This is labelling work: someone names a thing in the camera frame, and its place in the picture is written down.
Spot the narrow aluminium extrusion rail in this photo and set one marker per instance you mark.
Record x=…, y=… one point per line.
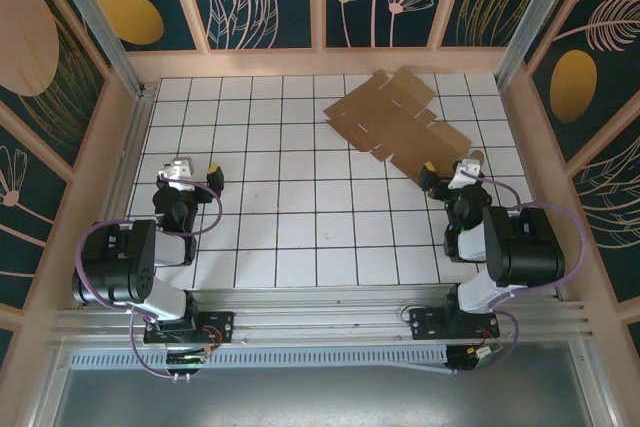
x=320, y=293

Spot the panel large pale circle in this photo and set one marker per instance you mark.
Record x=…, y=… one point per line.
x=30, y=47

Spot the aluminium corner post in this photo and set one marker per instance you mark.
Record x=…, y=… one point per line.
x=534, y=22
x=97, y=22

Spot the wide aluminium extrusion rail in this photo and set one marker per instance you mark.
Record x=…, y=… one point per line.
x=320, y=327

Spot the aluminium side rail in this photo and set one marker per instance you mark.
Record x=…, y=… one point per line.
x=132, y=147

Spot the green circuit board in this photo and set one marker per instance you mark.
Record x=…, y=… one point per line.
x=482, y=353

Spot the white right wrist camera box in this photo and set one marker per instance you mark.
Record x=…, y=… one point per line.
x=465, y=172

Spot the brown cardboard box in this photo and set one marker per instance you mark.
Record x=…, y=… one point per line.
x=400, y=137

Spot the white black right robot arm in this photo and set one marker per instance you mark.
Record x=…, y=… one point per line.
x=525, y=247

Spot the panel yellow oval pink feathers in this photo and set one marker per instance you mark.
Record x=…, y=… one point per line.
x=572, y=87

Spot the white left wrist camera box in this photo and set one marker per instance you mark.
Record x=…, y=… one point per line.
x=177, y=171

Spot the grey metal panel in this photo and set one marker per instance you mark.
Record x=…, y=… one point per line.
x=320, y=397

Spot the panel single pink flower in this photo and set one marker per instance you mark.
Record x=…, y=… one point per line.
x=25, y=227

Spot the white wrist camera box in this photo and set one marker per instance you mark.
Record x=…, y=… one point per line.
x=177, y=171
x=465, y=172

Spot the panel yellow oval pink leaf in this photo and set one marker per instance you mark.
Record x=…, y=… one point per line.
x=130, y=17

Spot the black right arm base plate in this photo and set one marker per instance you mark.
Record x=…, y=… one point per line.
x=425, y=324

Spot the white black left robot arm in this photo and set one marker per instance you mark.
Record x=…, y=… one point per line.
x=115, y=267

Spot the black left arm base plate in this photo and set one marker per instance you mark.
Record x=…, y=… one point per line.
x=220, y=322

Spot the panel pink feathers gold lines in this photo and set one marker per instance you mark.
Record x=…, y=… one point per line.
x=615, y=207

